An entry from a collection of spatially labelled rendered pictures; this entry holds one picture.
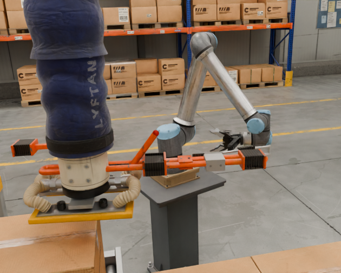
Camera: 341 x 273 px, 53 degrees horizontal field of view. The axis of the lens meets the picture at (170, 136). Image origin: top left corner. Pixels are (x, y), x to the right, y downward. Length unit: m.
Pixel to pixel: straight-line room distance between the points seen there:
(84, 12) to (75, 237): 0.79
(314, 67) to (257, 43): 2.02
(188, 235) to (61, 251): 1.19
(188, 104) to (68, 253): 1.23
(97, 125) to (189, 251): 1.49
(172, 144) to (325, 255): 1.01
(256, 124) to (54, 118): 1.13
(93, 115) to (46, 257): 0.52
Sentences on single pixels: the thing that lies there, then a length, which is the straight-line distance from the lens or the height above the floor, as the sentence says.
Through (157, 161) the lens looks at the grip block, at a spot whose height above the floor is 1.23.
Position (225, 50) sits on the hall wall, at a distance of 10.26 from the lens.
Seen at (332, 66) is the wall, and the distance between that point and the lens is 11.88.
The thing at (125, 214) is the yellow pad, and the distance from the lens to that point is 1.15.
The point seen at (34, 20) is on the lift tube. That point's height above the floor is 1.71.
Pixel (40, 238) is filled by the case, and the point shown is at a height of 0.95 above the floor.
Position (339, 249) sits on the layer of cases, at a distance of 2.04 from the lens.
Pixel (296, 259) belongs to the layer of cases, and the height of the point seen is 0.54.
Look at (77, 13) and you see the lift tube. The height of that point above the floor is 1.72.
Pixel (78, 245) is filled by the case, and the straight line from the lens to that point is 1.31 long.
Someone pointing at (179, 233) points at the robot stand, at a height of 0.40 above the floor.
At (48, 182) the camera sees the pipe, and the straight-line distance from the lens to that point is 1.29.
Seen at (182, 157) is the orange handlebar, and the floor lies 1.22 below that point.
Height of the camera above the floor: 1.68
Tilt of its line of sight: 18 degrees down
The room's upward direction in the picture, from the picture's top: 2 degrees counter-clockwise
